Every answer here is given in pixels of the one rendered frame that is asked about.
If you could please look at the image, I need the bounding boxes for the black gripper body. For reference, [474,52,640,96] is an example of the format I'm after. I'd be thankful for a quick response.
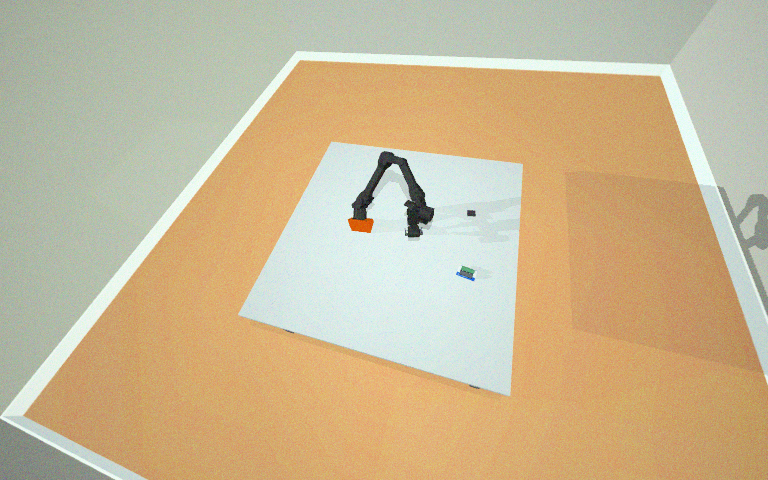
[407,209,420,238]

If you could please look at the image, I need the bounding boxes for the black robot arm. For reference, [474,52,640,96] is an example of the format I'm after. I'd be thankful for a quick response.
[351,151,434,225]

